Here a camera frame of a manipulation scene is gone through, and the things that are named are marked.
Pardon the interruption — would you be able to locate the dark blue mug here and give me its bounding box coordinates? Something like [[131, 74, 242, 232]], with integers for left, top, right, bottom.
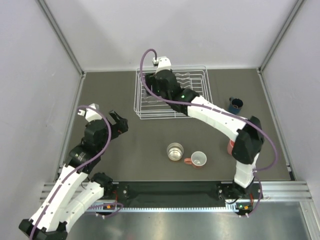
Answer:
[[227, 97, 244, 115]]

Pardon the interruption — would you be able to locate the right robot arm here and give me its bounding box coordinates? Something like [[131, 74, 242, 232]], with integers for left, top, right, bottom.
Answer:
[[141, 70, 265, 199]]

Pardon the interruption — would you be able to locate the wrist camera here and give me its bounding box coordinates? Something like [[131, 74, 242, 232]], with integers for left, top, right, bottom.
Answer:
[[77, 103, 102, 123], [152, 56, 172, 73]]

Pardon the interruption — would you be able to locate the steel insulated tumbler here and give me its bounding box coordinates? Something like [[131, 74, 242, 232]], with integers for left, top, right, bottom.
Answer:
[[166, 142, 184, 161]]

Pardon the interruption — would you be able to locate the clear plastic cup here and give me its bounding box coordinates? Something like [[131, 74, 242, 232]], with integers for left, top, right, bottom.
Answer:
[[142, 86, 159, 105]]

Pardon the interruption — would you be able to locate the pink handled mug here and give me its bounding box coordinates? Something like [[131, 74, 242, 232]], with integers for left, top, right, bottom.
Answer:
[[184, 151, 207, 168]]

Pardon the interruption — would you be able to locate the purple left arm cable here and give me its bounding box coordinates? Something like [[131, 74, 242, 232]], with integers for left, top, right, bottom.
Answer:
[[28, 105, 125, 240]]

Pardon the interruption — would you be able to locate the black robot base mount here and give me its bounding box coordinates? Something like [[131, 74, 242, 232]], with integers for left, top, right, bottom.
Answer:
[[104, 181, 263, 215]]

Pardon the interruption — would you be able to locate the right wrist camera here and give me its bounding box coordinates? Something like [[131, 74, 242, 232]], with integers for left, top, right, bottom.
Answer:
[[152, 56, 172, 73]]

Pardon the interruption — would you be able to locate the slotted cable duct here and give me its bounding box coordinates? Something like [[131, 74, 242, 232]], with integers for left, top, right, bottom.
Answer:
[[87, 202, 241, 213]]

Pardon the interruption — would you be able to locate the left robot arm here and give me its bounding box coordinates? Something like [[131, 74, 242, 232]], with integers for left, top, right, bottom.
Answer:
[[18, 104, 129, 240]]

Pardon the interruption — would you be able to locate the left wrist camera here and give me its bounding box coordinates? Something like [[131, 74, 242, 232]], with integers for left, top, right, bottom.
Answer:
[[77, 103, 102, 123]]

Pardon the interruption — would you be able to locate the pink plastic cup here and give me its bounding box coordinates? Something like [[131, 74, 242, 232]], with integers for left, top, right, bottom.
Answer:
[[227, 139, 235, 155]]

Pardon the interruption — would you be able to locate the white wire dish rack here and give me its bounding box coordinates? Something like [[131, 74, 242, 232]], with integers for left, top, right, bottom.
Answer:
[[133, 65, 214, 120]]

